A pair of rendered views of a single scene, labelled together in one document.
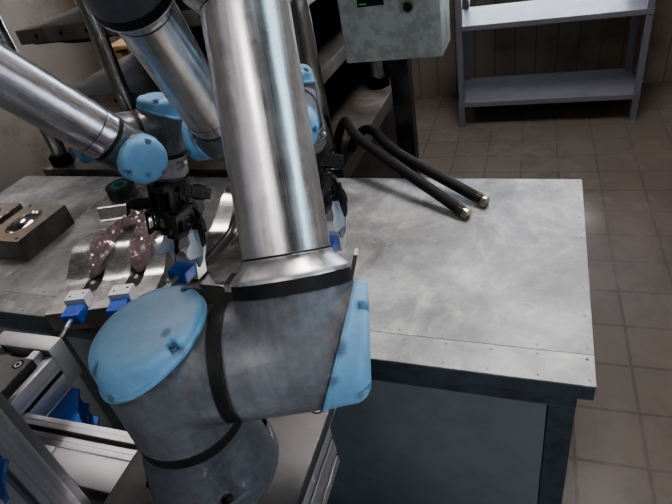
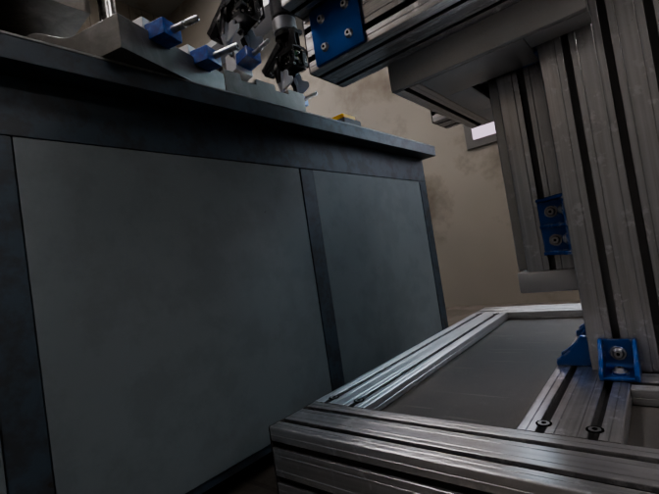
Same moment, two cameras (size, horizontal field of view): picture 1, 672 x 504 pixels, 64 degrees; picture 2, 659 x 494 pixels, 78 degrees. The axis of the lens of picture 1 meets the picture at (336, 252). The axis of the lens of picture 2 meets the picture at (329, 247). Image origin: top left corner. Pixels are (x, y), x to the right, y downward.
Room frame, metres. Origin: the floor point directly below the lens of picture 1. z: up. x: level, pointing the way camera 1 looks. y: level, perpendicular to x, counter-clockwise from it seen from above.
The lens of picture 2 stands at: (0.58, 1.21, 0.43)
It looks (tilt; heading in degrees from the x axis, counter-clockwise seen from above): 2 degrees up; 285
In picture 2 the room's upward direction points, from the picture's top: 9 degrees counter-clockwise
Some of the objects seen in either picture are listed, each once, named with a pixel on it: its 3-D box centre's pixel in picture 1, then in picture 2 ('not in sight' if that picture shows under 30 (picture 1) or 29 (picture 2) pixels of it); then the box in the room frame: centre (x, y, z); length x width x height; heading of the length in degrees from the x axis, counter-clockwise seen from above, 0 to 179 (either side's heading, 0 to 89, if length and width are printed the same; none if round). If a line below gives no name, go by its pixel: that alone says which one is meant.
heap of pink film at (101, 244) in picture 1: (127, 232); not in sight; (1.23, 0.52, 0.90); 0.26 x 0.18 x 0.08; 172
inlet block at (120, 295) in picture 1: (118, 312); (210, 57); (0.95, 0.50, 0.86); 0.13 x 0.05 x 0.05; 172
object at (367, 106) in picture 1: (229, 127); not in sight; (2.21, 0.34, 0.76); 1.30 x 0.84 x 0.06; 65
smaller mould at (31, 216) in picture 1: (29, 230); not in sight; (1.48, 0.91, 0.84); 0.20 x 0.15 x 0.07; 155
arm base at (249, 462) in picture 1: (201, 439); not in sight; (0.38, 0.19, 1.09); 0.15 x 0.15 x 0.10
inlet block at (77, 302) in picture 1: (73, 317); (168, 31); (0.97, 0.61, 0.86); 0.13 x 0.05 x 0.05; 172
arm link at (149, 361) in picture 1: (171, 367); not in sight; (0.38, 0.18, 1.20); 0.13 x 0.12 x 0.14; 86
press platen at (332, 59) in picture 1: (217, 62); not in sight; (2.25, 0.31, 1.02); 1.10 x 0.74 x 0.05; 65
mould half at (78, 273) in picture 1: (131, 245); (86, 89); (1.23, 0.53, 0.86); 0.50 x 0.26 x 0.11; 172
